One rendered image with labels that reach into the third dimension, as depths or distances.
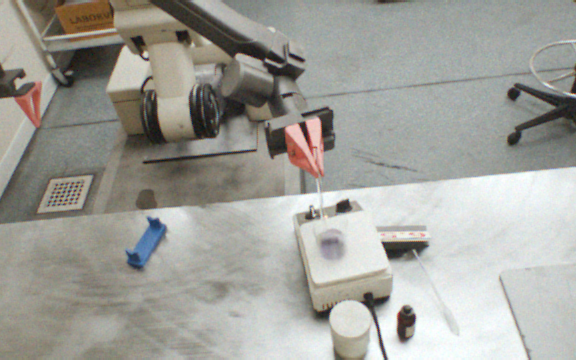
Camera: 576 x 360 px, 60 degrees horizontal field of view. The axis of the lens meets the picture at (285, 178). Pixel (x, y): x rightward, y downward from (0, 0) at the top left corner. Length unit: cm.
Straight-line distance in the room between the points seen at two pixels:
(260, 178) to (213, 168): 17
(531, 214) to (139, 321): 71
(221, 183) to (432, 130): 105
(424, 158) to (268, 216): 127
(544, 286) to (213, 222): 59
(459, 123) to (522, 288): 151
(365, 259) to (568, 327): 31
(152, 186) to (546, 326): 123
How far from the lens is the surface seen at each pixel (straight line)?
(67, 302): 99
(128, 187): 172
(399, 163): 212
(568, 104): 231
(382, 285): 81
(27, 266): 109
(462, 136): 226
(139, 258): 96
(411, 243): 89
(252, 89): 74
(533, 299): 88
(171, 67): 149
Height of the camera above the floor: 148
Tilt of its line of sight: 45 degrees down
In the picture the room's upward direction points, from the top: 10 degrees counter-clockwise
